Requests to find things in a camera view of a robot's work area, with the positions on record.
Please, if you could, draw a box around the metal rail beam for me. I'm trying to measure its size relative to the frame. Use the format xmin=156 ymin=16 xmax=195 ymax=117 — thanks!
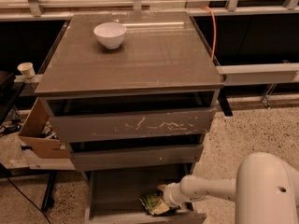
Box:
xmin=217 ymin=63 xmax=299 ymax=86

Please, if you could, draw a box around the white paper cup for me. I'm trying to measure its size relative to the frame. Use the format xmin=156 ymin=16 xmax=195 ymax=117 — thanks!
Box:
xmin=18 ymin=63 xmax=36 ymax=79

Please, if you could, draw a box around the grey bottom drawer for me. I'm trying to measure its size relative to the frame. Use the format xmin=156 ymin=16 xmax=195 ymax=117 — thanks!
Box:
xmin=84 ymin=164 xmax=206 ymax=224

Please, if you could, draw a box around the brown cardboard box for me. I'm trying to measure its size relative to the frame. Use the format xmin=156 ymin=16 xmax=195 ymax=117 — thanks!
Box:
xmin=19 ymin=99 xmax=69 ymax=159

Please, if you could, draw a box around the grey drawer cabinet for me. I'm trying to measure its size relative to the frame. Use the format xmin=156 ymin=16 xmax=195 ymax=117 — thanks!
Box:
xmin=35 ymin=11 xmax=225 ymax=224

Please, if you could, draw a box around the grey top drawer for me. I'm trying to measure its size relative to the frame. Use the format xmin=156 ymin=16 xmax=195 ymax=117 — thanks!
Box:
xmin=50 ymin=91 xmax=216 ymax=143

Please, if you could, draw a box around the green jalapeno chip bag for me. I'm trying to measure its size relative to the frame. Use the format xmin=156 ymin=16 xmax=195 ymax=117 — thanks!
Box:
xmin=139 ymin=193 xmax=180 ymax=216

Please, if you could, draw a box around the white ceramic bowl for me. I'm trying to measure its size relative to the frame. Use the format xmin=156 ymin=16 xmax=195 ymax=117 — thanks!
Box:
xmin=93 ymin=22 xmax=127 ymax=49

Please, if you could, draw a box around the black floor cable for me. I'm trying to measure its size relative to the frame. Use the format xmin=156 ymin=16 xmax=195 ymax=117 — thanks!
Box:
xmin=0 ymin=168 xmax=52 ymax=224

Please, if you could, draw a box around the black stand leg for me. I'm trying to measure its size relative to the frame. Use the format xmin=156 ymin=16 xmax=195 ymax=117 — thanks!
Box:
xmin=41 ymin=171 xmax=57 ymax=212

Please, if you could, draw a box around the grey drawer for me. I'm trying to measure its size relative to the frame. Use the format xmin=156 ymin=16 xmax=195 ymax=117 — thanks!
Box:
xmin=84 ymin=164 xmax=206 ymax=224
xmin=71 ymin=134 xmax=203 ymax=171
xmin=50 ymin=91 xmax=216 ymax=143

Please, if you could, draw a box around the orange cable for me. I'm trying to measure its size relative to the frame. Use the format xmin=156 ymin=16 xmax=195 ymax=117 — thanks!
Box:
xmin=200 ymin=5 xmax=218 ymax=62

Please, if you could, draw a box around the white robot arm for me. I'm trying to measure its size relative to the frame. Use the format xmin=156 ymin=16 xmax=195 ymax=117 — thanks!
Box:
xmin=154 ymin=152 xmax=299 ymax=224

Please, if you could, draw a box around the grey middle drawer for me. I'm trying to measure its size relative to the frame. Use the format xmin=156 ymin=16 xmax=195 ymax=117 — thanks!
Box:
xmin=71 ymin=134 xmax=203 ymax=171

